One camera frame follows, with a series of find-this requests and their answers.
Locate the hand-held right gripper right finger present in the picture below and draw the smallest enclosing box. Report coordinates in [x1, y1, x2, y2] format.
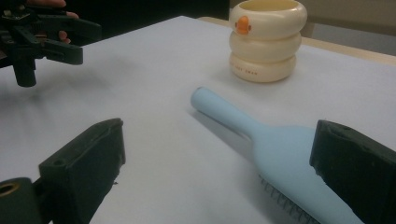
[308, 119, 396, 224]

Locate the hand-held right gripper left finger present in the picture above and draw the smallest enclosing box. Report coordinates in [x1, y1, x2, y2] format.
[38, 117, 126, 224]

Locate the clear plastic test tube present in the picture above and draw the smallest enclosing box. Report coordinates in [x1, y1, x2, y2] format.
[190, 86, 365, 224]

